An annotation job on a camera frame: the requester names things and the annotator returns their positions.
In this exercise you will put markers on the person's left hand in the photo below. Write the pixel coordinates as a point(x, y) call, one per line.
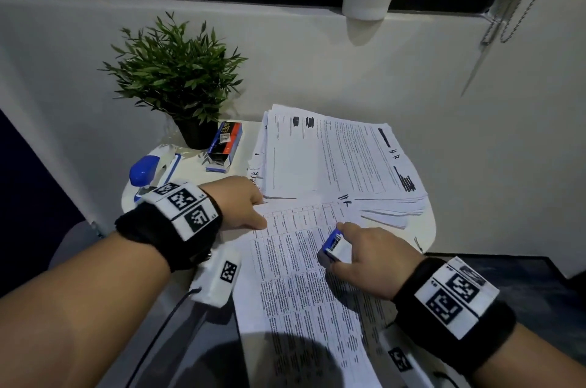
point(233, 200)

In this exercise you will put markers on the person's right hand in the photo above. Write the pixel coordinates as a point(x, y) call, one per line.
point(384, 264)

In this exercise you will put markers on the blue white stapler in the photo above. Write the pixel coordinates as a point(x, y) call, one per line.
point(332, 248)
point(142, 170)

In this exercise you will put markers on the blue staples box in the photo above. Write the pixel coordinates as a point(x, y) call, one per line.
point(224, 145)

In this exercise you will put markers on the printed paper bundle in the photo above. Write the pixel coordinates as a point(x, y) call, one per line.
point(297, 291)

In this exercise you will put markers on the stack of printed papers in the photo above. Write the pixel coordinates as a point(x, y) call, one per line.
point(329, 159)

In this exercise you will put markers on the person's left forearm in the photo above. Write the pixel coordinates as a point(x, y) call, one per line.
point(78, 310)

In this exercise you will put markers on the person's right forearm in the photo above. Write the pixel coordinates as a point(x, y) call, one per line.
point(531, 360)

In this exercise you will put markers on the person's grey trousers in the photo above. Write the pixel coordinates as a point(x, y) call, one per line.
point(210, 355)

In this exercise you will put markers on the green potted plant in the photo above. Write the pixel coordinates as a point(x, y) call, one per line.
point(178, 72)

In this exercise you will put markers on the grey round stool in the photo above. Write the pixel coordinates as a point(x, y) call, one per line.
point(73, 243)

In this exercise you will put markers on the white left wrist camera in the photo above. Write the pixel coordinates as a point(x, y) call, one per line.
point(213, 282)

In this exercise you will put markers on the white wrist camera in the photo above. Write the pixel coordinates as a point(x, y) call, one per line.
point(412, 369)
point(213, 282)

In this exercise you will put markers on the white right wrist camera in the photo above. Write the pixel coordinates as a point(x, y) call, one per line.
point(412, 369)

